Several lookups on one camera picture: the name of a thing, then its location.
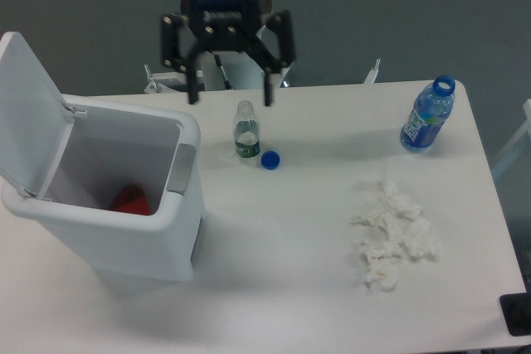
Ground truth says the blue plastic drink bottle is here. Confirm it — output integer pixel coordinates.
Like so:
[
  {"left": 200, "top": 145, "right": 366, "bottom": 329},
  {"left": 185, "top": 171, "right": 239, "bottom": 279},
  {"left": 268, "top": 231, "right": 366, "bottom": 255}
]
[{"left": 400, "top": 75, "right": 455, "bottom": 153}]

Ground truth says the black device at edge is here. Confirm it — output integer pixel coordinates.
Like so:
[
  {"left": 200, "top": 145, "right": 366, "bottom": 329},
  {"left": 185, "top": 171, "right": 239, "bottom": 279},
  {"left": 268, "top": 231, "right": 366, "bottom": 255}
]
[{"left": 499, "top": 293, "right": 530, "bottom": 337}]

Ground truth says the white table bracket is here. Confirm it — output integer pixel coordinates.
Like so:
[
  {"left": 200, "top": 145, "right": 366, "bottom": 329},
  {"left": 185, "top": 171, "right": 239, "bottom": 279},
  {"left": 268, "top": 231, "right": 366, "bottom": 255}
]
[{"left": 363, "top": 58, "right": 381, "bottom": 85}]

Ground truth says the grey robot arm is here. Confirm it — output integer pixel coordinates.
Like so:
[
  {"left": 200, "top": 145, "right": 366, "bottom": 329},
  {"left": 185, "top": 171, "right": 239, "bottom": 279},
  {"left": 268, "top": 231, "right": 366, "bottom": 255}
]
[{"left": 160, "top": 0, "right": 295, "bottom": 105}]

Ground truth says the clear green-label bottle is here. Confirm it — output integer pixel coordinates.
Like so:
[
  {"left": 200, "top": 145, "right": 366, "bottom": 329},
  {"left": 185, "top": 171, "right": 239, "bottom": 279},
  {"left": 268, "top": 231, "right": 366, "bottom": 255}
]
[{"left": 233, "top": 100, "right": 261, "bottom": 161}]

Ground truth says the crumpled white tissue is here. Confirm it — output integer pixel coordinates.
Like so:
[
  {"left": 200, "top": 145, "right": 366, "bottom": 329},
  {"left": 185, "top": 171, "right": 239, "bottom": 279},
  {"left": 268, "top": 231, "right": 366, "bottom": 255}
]
[{"left": 351, "top": 177, "right": 437, "bottom": 293}]

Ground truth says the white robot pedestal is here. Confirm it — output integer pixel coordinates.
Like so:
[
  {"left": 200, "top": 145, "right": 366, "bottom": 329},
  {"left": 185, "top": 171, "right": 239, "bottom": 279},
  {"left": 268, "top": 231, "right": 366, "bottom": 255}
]
[{"left": 143, "top": 0, "right": 296, "bottom": 94}]

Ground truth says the blue bottle cap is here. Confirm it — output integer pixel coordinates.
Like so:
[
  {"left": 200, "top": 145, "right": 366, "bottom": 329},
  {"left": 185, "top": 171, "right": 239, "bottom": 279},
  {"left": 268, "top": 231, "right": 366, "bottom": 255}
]
[{"left": 261, "top": 150, "right": 280, "bottom": 170}]

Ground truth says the white trash can lid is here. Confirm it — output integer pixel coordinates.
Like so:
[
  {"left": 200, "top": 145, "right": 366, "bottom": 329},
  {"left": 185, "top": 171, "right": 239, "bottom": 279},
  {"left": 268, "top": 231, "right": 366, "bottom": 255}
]
[{"left": 1, "top": 32, "right": 87, "bottom": 198}]

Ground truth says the white trash can body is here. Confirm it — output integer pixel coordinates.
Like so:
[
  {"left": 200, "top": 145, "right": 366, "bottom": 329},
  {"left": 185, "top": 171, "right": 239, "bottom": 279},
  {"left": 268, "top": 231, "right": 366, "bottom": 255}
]
[{"left": 2, "top": 95, "right": 204, "bottom": 281}]

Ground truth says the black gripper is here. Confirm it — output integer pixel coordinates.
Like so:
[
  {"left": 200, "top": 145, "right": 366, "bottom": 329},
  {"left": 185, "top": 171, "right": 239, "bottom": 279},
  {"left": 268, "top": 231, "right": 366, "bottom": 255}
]
[{"left": 161, "top": 0, "right": 296, "bottom": 106}]

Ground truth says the red item inside can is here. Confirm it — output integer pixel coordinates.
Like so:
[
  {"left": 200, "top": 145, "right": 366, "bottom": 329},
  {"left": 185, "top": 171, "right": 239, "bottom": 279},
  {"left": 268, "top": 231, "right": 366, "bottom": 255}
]
[{"left": 109, "top": 185, "right": 151, "bottom": 216}]

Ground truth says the white frame at right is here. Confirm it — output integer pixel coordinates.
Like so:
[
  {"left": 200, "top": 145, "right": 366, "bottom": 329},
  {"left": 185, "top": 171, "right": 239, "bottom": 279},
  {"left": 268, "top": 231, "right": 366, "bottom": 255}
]
[{"left": 490, "top": 99, "right": 530, "bottom": 181}]

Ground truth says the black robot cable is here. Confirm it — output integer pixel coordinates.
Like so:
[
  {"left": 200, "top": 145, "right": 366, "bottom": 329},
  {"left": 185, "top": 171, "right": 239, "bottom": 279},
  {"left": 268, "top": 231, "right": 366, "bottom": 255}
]
[{"left": 212, "top": 53, "right": 233, "bottom": 90}]

